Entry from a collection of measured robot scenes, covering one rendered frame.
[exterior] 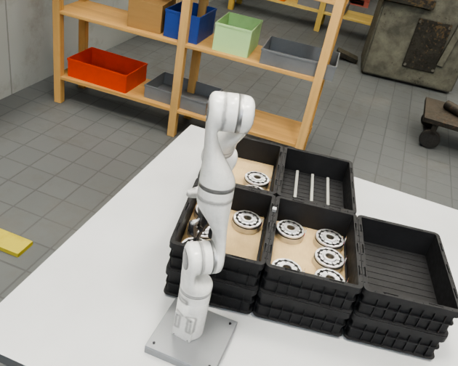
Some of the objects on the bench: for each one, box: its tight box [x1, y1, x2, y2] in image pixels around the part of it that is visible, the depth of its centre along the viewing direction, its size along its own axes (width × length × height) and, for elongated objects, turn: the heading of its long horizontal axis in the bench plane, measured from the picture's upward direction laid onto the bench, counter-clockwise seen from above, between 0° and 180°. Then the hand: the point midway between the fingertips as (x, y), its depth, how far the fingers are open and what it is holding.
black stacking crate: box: [253, 270, 353, 337], centre depth 177 cm, size 40×30×12 cm
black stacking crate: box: [164, 259, 260, 314], centre depth 178 cm, size 40×30×12 cm
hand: (203, 237), depth 165 cm, fingers open, 5 cm apart
